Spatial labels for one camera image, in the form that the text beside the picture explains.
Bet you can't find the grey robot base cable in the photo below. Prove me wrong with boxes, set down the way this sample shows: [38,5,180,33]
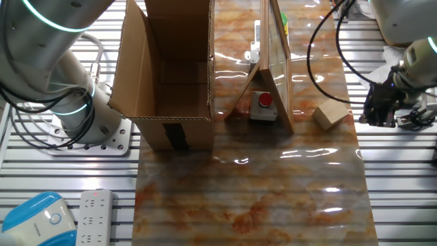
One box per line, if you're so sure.
[81,32,104,85]

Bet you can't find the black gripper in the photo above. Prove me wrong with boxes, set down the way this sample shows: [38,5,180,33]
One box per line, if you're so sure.
[358,81,408,129]

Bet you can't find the black base cables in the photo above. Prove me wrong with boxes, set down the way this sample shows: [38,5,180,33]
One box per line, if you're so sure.
[0,81,96,151]

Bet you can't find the light wooden block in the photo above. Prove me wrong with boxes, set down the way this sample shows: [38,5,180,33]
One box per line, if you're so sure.
[312,98,350,132]

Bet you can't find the orange marble pattern mat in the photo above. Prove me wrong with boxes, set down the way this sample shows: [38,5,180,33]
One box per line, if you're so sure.
[131,0,380,246]

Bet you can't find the yellow box green button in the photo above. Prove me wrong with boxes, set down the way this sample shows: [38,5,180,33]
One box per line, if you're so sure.
[279,12,290,45]

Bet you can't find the open cardboard box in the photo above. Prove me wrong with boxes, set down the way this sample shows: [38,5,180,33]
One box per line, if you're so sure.
[108,0,216,151]

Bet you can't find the blue white device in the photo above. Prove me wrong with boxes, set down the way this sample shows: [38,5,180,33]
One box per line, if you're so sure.
[0,191,78,246]

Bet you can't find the wooden picture frame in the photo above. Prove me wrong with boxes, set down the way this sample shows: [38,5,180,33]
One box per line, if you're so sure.
[223,0,295,135]

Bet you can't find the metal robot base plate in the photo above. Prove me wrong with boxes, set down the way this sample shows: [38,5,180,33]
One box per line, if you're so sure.
[46,114,132,156]

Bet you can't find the white power strip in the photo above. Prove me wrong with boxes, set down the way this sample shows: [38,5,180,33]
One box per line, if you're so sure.
[75,189,114,246]

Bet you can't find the red emergency stop button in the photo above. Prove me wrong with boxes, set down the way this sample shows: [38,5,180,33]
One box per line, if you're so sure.
[249,90,279,122]

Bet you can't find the aluminium camera rail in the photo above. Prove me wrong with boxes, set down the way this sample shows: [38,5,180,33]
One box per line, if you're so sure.
[395,102,437,131]

